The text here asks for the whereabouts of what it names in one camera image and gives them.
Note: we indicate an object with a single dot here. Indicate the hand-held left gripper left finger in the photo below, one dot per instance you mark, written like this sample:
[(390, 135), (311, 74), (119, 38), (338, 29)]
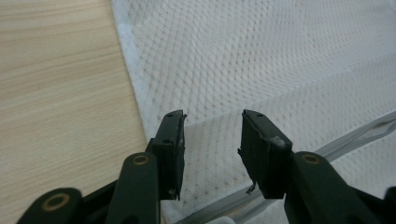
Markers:
[(169, 149)]

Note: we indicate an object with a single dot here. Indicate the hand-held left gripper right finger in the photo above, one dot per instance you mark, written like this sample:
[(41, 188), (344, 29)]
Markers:
[(264, 155)]

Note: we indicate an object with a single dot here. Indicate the white mesh laundry bag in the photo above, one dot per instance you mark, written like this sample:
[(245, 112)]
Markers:
[(249, 62)]

